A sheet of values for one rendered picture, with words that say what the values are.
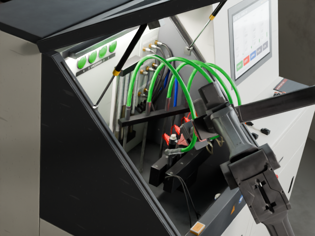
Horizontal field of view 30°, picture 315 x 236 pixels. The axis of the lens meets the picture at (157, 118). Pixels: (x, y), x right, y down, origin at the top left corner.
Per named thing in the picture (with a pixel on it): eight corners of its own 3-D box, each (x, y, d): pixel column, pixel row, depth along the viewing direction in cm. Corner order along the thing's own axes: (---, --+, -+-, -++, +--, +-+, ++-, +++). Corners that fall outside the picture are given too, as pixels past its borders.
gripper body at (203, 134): (191, 120, 170) (198, 114, 163) (221, 109, 173) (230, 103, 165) (199, 141, 169) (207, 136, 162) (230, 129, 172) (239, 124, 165)
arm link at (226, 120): (234, 197, 117) (284, 174, 116) (221, 173, 115) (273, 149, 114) (206, 130, 158) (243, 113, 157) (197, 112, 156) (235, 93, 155)
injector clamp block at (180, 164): (168, 209, 220) (174, 176, 213) (146, 198, 224) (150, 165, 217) (209, 168, 246) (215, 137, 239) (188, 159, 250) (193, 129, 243)
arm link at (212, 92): (208, 129, 152) (238, 114, 152) (189, 89, 154) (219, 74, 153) (210, 131, 164) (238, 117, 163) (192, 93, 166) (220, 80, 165)
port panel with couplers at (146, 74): (140, 108, 238) (148, 38, 223) (133, 106, 240) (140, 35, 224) (157, 97, 248) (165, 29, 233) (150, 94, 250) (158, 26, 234)
